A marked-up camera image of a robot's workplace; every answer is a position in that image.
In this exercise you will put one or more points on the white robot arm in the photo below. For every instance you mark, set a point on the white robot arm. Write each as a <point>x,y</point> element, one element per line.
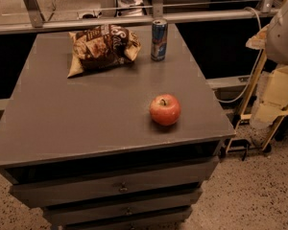
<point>276,48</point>

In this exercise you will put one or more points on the top drawer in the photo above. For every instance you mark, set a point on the top drawer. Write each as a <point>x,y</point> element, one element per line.
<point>56,192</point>

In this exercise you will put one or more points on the brown chips bag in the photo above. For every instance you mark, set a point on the brown chips bag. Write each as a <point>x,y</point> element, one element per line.
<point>102,47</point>

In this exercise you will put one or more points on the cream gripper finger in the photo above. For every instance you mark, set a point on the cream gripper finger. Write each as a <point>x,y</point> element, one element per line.
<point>274,97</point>
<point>257,42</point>

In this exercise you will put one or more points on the yellow ladder frame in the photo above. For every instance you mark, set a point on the yellow ladder frame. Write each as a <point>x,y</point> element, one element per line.
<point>262,67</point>

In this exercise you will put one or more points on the metal railing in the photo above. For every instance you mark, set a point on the metal railing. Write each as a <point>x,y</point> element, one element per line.
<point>42,16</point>

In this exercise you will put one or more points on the middle drawer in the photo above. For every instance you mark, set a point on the middle drawer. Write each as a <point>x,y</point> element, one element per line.
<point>124,207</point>

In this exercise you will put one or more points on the grey drawer cabinet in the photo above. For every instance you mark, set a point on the grey drawer cabinet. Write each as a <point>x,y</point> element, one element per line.
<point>55,127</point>

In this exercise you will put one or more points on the bottom drawer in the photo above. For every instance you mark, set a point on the bottom drawer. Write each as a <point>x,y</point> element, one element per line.
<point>135,221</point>

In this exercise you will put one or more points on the red apple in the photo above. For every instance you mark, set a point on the red apple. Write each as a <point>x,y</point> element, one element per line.
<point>165,110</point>

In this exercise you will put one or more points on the blue redbull can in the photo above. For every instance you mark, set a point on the blue redbull can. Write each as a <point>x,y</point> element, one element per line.
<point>159,39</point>

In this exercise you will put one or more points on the drawer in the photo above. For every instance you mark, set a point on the drawer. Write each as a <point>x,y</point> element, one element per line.
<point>124,207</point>
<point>135,221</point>
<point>56,192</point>

